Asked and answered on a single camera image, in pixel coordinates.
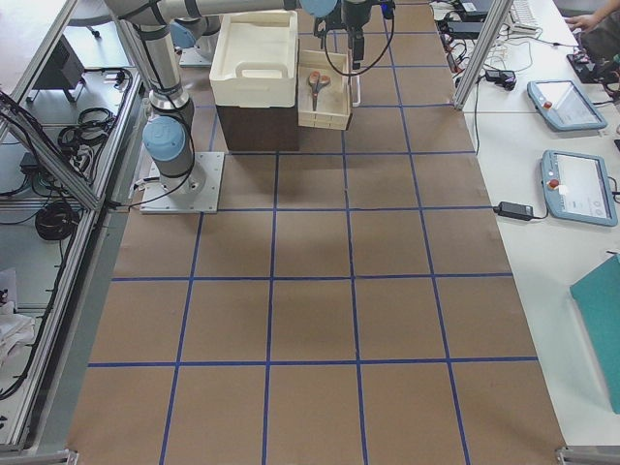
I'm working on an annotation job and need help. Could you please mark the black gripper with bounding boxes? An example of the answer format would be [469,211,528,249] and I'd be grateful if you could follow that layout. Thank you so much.
[340,0,395,70]
[313,16,333,50]

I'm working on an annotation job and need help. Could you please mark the grey orange scissors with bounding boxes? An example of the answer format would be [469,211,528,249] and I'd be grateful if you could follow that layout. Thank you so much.
[307,70,331,111]

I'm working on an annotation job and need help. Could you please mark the white drawer handle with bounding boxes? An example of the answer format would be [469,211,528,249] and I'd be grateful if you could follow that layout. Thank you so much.
[349,76,361,108]

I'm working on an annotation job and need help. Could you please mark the dark wooden drawer cabinet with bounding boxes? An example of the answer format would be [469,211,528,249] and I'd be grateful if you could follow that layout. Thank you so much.
[214,47,362,152]

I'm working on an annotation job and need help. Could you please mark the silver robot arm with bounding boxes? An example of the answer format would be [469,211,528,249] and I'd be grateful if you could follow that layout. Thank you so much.
[107,1,340,153]

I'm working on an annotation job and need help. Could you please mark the person hand at desk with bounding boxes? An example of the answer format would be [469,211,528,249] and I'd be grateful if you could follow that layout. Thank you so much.
[565,14,602,31]

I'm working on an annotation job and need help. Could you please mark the white plastic tray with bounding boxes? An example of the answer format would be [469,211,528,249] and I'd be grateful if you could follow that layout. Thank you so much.
[209,10,298,108]

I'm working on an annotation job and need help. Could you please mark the white keyboard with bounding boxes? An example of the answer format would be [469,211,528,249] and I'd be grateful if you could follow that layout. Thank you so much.
[510,0,539,29]

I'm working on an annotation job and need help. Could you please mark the upper blue teach pendant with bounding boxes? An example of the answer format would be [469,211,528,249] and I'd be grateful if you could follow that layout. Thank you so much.
[527,80,607,132]

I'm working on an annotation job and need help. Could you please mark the blue teach pendant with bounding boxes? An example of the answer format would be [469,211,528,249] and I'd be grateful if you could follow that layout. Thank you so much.
[540,150,618,227]
[527,80,607,132]

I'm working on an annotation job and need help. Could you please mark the black power adapter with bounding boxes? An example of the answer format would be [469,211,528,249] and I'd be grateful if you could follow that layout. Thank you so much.
[493,201,534,221]

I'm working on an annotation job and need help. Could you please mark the lower blue teach pendant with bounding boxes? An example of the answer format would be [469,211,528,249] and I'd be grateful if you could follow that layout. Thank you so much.
[540,150,618,227]

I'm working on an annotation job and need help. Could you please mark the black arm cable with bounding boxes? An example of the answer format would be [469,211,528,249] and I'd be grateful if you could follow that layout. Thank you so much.
[323,0,397,77]

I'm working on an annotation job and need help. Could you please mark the aluminium frame post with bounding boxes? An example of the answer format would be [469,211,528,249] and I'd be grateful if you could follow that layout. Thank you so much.
[453,0,512,110]

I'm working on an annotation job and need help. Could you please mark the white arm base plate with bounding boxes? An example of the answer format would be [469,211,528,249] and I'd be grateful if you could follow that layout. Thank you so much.
[139,152,225,214]

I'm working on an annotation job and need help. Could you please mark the black coiled cable bundle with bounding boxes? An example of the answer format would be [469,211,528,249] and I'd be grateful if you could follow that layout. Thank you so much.
[34,201,81,242]

